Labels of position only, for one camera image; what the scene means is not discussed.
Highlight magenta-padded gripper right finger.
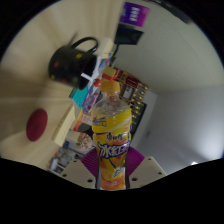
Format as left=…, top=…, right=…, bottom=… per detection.
left=125, top=146, right=167, bottom=189

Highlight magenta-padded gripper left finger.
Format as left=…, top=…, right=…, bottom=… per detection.
left=59, top=147, right=101, bottom=190

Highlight yellow-labelled drink bottle orange cap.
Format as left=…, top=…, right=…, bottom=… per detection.
left=90, top=79, right=133, bottom=191

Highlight stack of books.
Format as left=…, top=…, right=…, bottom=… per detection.
left=49, top=146, right=73, bottom=175

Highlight white pot pink flowers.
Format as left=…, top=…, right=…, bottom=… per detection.
left=75, top=132, right=94, bottom=151

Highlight kraft paper notebook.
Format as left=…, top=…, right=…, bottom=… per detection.
left=50, top=104, right=76, bottom=148

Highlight round red coaster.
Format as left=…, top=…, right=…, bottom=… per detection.
left=25, top=108, right=49, bottom=142

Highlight teal book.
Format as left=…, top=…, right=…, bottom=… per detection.
left=69, top=83, right=91, bottom=109

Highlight red shelf unit with trophies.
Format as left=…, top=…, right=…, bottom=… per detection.
left=113, top=68, right=149, bottom=118

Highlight black mug coloured dots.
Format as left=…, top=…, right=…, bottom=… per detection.
left=47, top=36, right=100, bottom=90

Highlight beige notepad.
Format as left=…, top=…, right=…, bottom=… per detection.
left=97, top=36, right=114, bottom=61

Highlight black office chair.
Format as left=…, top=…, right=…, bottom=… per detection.
left=113, top=23, right=145, bottom=46

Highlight purple sign board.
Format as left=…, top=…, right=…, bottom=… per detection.
left=119, top=1, right=152, bottom=28

